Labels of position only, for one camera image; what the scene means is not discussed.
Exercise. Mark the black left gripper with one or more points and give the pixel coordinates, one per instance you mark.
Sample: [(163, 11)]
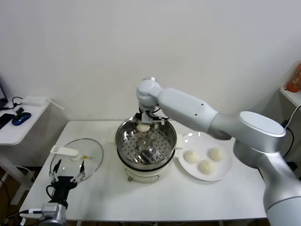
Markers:
[(62, 188)]

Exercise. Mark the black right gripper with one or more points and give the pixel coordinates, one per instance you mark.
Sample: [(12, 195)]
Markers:
[(138, 116)]

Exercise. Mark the white steamed baozi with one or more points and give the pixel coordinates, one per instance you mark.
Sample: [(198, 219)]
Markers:
[(207, 167), (143, 128), (216, 154), (191, 157)]

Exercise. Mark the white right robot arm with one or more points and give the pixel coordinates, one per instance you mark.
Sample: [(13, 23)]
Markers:
[(188, 106)]

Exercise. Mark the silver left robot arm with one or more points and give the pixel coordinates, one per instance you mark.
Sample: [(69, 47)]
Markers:
[(61, 217)]

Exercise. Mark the stainless steel steamer basket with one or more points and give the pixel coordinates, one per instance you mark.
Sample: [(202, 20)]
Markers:
[(124, 146)]

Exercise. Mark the cream electric cooker base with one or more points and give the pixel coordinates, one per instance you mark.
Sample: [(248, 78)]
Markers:
[(141, 175)]

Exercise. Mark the white side table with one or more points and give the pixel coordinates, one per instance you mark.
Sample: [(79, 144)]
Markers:
[(23, 134)]

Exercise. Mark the blue computer mouse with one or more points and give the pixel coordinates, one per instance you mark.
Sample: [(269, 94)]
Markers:
[(21, 118)]

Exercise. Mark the small black dongle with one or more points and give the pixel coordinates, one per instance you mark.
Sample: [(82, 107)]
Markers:
[(19, 110)]

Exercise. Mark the white flat box device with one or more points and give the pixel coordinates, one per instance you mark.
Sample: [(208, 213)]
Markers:
[(33, 100)]

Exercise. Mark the black smartphone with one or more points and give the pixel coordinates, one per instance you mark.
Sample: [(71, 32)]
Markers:
[(5, 120)]

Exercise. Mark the white round plate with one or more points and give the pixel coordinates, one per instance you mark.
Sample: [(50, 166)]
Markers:
[(218, 174)]

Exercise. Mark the orange bottle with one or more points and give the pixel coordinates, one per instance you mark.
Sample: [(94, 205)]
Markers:
[(294, 80)]

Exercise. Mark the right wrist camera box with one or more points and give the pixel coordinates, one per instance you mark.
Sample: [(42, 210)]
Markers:
[(147, 117)]

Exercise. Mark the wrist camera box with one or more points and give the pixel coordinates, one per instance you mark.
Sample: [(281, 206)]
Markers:
[(49, 209), (147, 117)]

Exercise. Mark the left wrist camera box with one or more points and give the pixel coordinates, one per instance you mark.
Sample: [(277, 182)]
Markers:
[(49, 209)]

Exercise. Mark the white camera plug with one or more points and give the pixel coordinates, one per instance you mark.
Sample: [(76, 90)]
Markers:
[(30, 213)]

